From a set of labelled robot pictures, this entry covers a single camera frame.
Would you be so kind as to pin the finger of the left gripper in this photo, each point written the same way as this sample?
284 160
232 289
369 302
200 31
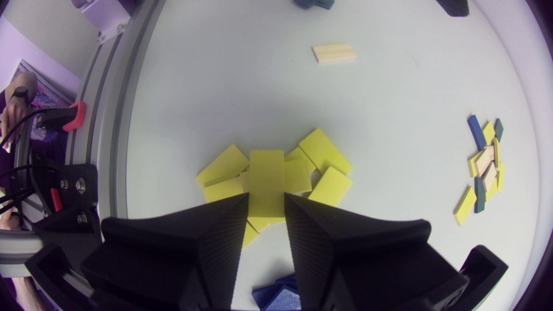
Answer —
452 6

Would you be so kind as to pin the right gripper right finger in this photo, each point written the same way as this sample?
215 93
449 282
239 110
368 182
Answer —
358 268

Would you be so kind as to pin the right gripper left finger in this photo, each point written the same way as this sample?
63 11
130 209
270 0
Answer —
173 263

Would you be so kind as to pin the yellow wooden block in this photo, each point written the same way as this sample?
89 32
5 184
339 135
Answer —
488 133
330 186
497 153
267 181
501 177
324 151
465 205

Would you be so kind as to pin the pile of blue wooden blocks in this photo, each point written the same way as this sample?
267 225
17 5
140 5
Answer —
276 298

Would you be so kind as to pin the pile of yellow wooden blocks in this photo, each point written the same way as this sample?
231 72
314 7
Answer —
222 166

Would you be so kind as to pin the blue wooden block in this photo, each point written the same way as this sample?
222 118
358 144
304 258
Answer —
476 131

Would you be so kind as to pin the natural wooden block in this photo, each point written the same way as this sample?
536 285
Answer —
334 53
484 160

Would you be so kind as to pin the green wooden block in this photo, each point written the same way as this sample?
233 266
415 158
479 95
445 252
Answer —
499 129
479 195

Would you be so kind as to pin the pile of green wooden blocks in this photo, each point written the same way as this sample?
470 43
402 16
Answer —
313 3

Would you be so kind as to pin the person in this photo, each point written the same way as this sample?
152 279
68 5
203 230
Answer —
15 110

